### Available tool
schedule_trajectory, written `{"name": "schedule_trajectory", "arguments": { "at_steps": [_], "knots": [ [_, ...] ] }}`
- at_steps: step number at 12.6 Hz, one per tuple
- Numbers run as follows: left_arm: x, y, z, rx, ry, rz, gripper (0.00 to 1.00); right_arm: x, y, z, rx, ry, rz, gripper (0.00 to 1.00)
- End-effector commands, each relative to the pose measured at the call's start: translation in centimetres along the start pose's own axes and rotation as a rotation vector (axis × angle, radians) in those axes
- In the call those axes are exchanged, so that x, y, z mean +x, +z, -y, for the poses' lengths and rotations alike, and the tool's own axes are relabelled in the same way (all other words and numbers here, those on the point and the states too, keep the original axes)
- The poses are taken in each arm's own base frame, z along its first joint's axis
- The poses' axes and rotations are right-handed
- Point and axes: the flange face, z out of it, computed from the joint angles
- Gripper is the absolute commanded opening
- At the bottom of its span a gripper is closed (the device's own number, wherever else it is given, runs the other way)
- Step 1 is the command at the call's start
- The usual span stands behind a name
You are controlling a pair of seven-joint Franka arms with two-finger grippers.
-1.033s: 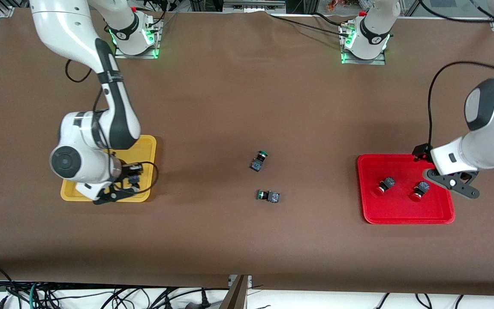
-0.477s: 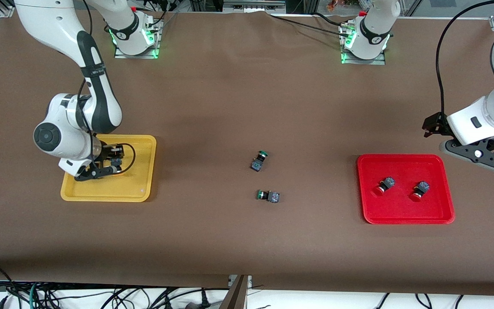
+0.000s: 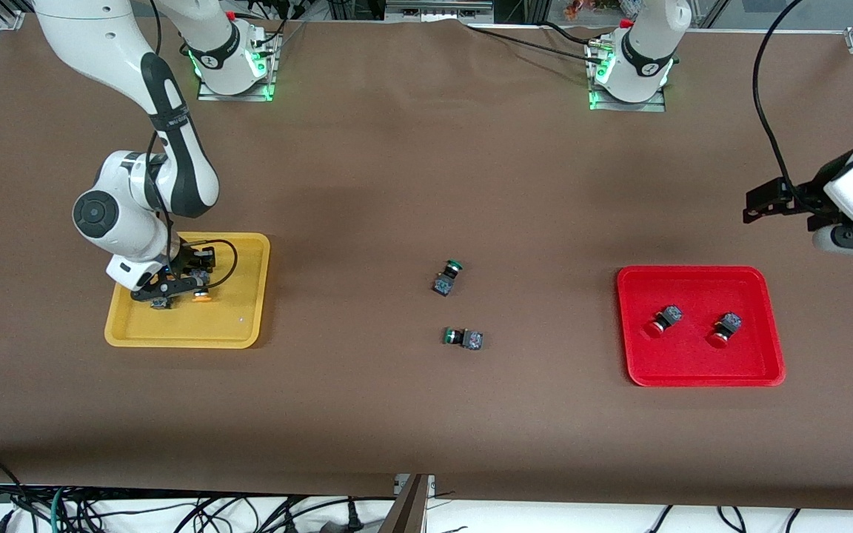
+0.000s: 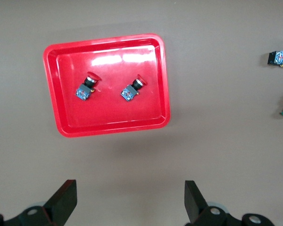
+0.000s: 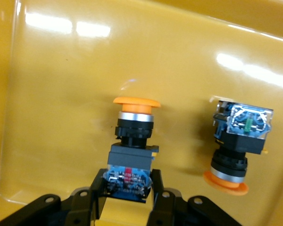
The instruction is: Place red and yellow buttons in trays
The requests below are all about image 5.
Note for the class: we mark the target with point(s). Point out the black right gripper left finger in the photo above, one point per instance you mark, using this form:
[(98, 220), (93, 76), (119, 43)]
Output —
[(80, 207)]

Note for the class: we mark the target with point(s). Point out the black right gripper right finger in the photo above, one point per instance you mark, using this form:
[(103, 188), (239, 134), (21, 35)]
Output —
[(169, 207)]

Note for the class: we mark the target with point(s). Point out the yellow plastic tray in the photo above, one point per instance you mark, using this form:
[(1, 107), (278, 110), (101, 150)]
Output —
[(61, 94)]

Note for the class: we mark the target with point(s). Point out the yellow mushroom push button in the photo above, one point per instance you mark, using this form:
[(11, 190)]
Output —
[(238, 143), (132, 155)]

